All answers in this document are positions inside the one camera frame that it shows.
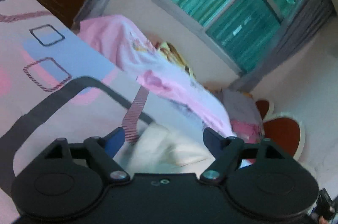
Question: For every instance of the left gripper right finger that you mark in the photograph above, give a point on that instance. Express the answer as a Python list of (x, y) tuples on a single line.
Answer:
[(226, 152)]

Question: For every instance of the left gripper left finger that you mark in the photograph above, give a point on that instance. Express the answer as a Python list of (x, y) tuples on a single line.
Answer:
[(101, 151)]

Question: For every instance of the cream quilted puffer jacket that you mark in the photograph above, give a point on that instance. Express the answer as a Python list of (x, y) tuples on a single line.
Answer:
[(160, 150)]

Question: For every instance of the pile of grey pink clothes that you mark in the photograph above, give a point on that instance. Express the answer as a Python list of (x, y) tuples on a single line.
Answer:
[(245, 119)]

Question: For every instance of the red white scalloped headboard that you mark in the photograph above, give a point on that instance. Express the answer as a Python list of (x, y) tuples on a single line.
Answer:
[(282, 128)]

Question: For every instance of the patterned pink blue bedsheet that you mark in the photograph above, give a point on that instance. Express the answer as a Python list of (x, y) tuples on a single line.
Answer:
[(53, 86)]

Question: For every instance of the pink folded blanket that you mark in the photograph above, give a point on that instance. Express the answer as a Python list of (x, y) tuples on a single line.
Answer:
[(118, 39)]

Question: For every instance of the yellow patterned pillow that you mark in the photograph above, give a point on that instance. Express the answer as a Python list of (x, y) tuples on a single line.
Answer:
[(169, 52)]

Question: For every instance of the grey curtain right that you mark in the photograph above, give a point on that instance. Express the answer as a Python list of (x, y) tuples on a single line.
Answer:
[(296, 31)]

